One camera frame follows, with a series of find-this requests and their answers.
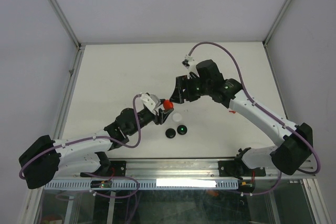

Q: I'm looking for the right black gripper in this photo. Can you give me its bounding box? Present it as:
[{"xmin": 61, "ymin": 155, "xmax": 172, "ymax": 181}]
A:
[{"xmin": 170, "ymin": 73, "xmax": 212, "ymax": 104}]

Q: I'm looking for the orange earbud case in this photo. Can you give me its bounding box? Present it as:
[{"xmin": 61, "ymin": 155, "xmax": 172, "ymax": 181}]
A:
[{"xmin": 163, "ymin": 100, "xmax": 174, "ymax": 110}]

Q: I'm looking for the white earbud case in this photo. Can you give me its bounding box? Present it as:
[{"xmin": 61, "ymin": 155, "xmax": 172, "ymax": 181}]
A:
[{"xmin": 172, "ymin": 113, "xmax": 183, "ymax": 122}]

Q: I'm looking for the black earbud case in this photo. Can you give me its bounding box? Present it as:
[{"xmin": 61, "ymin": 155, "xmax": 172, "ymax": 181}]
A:
[
  {"xmin": 176, "ymin": 124, "xmax": 187, "ymax": 135},
  {"xmin": 165, "ymin": 128, "xmax": 176, "ymax": 139}
]

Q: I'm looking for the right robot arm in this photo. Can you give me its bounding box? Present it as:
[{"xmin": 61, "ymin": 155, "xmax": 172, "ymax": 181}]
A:
[{"xmin": 170, "ymin": 59, "xmax": 313, "ymax": 175}]

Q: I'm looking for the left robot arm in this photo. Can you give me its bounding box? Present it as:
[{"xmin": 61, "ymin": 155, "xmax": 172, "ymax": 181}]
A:
[{"xmin": 18, "ymin": 108, "xmax": 173, "ymax": 189}]

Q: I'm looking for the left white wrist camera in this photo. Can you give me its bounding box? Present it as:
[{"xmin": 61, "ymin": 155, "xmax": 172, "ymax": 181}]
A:
[{"xmin": 140, "ymin": 93, "xmax": 161, "ymax": 114}]

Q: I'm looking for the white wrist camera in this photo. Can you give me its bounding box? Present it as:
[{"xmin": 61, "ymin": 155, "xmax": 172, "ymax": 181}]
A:
[
  {"xmin": 140, "ymin": 93, "xmax": 161, "ymax": 114},
  {"xmin": 182, "ymin": 55, "xmax": 198, "ymax": 77}
]

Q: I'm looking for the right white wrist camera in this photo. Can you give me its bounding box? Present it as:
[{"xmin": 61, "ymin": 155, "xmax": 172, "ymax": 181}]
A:
[{"xmin": 182, "ymin": 55, "xmax": 198, "ymax": 77}]

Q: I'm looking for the aluminium mounting rail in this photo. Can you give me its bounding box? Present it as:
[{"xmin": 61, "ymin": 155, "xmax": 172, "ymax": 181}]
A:
[{"xmin": 33, "ymin": 157, "xmax": 314, "ymax": 182}]

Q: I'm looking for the white slotted cable duct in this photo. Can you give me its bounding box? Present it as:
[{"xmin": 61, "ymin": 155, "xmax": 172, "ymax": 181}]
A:
[{"xmin": 44, "ymin": 178, "xmax": 238, "ymax": 190}]

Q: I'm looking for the right aluminium frame post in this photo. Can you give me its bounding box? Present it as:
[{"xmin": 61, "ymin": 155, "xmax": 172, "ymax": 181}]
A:
[{"xmin": 262, "ymin": 0, "xmax": 293, "ymax": 48}]

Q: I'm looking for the aluminium frame post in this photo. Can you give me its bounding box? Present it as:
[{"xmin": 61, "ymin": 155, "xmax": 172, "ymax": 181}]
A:
[
  {"xmin": 47, "ymin": 0, "xmax": 81, "ymax": 50},
  {"xmin": 262, "ymin": 0, "xmax": 293, "ymax": 48}
]

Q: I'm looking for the left aluminium frame post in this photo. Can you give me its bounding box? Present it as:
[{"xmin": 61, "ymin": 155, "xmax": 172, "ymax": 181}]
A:
[{"xmin": 47, "ymin": 0, "xmax": 81, "ymax": 50}]

